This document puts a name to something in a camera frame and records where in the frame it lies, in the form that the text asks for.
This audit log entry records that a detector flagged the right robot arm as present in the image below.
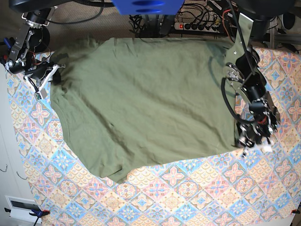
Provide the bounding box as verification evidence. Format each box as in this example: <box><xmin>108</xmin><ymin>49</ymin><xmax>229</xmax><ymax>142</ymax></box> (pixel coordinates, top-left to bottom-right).
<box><xmin>3</xmin><ymin>6</ymin><xmax>66</xmax><ymax>100</ymax></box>

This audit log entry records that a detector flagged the blue clamp lower left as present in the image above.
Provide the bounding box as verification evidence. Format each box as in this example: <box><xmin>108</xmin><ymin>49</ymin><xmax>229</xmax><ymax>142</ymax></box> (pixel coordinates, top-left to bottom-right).
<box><xmin>4</xmin><ymin>208</ymin><xmax>50</xmax><ymax>226</ymax></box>

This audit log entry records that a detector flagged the blue clamp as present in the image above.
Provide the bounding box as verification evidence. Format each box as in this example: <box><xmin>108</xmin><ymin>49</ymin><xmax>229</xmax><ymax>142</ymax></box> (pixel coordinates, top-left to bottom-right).
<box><xmin>0</xmin><ymin>37</ymin><xmax>15</xmax><ymax>66</ymax></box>
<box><xmin>4</xmin><ymin>208</ymin><xmax>50</xmax><ymax>226</ymax></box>

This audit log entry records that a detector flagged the blue clamp upper left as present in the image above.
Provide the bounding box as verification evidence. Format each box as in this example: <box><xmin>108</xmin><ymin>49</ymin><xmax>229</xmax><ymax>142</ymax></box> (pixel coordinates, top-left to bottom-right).
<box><xmin>0</xmin><ymin>37</ymin><xmax>15</xmax><ymax>66</ymax></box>

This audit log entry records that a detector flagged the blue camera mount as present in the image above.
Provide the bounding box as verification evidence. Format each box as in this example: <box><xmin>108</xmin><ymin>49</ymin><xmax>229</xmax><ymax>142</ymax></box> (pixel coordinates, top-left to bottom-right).
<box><xmin>112</xmin><ymin>0</ymin><xmax>184</xmax><ymax>15</ymax></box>

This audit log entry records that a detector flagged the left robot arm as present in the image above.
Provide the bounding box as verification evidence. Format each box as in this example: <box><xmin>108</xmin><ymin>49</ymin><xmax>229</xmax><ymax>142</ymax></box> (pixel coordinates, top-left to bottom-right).
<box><xmin>221</xmin><ymin>1</ymin><xmax>280</xmax><ymax>155</ymax></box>

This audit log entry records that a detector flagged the red clamp lower right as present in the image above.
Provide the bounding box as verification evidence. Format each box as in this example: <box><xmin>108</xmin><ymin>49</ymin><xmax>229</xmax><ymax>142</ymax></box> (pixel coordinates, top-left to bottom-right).
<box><xmin>291</xmin><ymin>210</ymin><xmax>301</xmax><ymax>214</ymax></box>

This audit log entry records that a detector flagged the green t-shirt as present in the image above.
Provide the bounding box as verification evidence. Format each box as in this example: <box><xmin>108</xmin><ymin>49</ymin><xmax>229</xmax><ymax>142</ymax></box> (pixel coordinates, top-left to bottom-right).
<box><xmin>50</xmin><ymin>38</ymin><xmax>235</xmax><ymax>183</ymax></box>

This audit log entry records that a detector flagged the patterned tablecloth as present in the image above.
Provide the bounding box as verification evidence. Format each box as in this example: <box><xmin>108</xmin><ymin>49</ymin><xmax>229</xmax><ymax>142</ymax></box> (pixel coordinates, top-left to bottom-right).
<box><xmin>4</xmin><ymin>48</ymin><xmax>301</xmax><ymax>226</ymax></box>

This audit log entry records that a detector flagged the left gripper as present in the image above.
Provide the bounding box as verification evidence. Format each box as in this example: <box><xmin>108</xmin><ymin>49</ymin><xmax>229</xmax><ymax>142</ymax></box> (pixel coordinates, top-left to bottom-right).
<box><xmin>237</xmin><ymin>122</ymin><xmax>274</xmax><ymax>157</ymax></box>

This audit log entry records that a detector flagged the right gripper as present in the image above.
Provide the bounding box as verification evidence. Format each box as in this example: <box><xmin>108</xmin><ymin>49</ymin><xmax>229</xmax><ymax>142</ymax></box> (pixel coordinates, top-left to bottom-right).
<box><xmin>24</xmin><ymin>63</ymin><xmax>65</xmax><ymax>99</ymax></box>

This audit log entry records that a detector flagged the white power strip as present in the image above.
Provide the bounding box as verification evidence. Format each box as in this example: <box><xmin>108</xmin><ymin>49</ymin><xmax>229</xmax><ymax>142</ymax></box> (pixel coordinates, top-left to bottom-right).
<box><xmin>174</xmin><ymin>22</ymin><xmax>218</xmax><ymax>32</ymax></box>

